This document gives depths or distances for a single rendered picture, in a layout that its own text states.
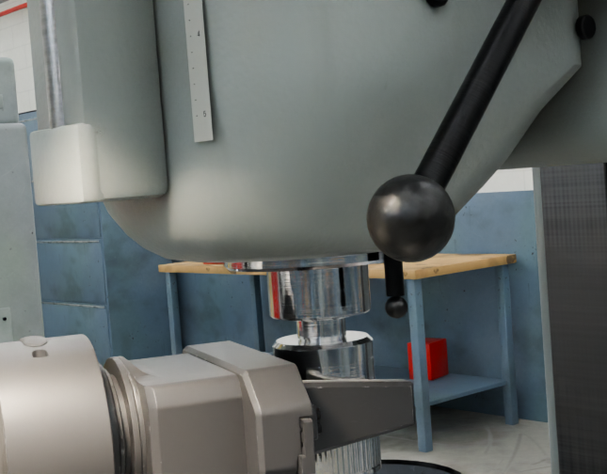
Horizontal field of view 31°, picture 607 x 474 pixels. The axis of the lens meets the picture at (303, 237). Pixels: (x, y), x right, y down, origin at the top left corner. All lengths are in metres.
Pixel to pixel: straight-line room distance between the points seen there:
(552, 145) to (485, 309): 5.47
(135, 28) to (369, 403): 0.19
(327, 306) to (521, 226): 5.30
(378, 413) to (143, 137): 0.16
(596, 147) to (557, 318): 0.37
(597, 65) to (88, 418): 0.27
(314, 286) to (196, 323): 7.58
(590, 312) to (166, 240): 0.47
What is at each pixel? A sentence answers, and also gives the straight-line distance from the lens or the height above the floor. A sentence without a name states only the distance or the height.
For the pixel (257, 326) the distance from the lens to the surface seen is 7.25.
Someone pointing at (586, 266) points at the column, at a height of 1.26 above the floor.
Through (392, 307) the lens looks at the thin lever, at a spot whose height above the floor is 1.29.
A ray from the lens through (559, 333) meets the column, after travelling 0.89.
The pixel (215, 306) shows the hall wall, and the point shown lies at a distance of 7.85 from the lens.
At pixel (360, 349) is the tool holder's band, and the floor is 1.26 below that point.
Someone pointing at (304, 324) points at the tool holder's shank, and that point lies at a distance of 0.51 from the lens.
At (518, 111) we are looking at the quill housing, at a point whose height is 1.36.
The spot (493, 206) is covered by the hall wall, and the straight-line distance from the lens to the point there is 5.89.
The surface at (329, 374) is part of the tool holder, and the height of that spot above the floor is 1.26.
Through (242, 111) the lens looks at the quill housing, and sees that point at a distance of 0.41.
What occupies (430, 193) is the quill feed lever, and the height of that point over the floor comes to 1.34.
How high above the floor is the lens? 1.34
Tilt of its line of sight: 3 degrees down
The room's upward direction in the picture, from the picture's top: 4 degrees counter-clockwise
